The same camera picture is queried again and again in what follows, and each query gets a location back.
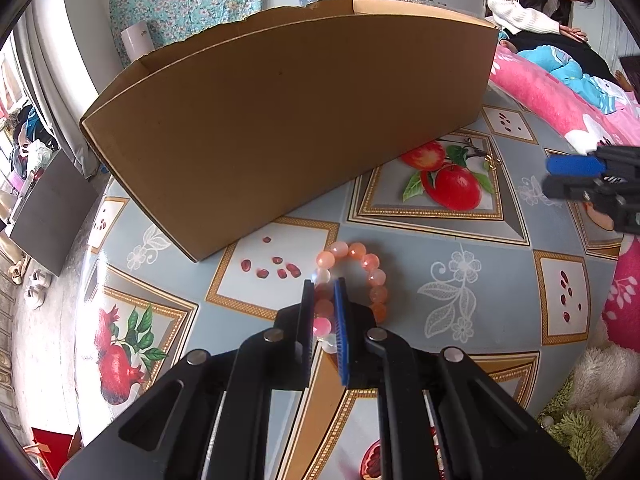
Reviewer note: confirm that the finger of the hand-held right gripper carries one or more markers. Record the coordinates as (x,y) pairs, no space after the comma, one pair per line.
(572,164)
(570,187)

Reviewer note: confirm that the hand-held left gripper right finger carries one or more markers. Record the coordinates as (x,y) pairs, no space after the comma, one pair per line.
(342,335)

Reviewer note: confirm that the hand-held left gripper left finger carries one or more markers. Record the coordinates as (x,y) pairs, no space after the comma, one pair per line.
(306,335)

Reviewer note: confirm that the brown cardboard box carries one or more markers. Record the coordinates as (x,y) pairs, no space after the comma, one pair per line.
(280,125)

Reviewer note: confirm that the pink floral blanket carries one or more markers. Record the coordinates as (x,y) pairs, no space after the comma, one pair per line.
(540,95)

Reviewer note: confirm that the black garment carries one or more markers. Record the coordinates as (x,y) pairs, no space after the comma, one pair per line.
(595,62)

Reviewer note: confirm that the light blue cartoon blanket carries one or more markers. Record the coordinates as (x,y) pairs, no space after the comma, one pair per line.
(550,57)

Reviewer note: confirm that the fruit print table cover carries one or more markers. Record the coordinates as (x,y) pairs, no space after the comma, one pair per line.
(425,240)

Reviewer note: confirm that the cream plush toy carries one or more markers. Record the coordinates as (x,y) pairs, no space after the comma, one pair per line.
(610,385)

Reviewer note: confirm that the green plush toy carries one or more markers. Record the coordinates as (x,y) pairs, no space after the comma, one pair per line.
(580,440)

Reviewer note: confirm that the white shoe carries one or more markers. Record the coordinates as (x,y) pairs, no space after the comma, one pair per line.
(42,277)
(36,297)

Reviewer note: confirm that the red gift bag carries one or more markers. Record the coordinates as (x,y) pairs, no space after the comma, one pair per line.
(50,450)

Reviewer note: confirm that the grey cabinet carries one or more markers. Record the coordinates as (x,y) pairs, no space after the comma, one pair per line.
(50,210)

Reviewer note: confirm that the beige shoe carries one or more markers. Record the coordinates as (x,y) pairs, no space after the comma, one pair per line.
(17,272)

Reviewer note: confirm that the pile of clothes and bags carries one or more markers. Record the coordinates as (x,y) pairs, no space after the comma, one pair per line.
(32,145)

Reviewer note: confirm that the pale pink rolled mat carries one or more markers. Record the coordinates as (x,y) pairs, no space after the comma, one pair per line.
(136,42)

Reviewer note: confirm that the grey curtain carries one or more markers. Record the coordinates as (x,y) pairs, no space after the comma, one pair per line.
(55,85)

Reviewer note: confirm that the hanging clothes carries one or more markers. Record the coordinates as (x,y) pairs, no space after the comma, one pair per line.
(7,90)

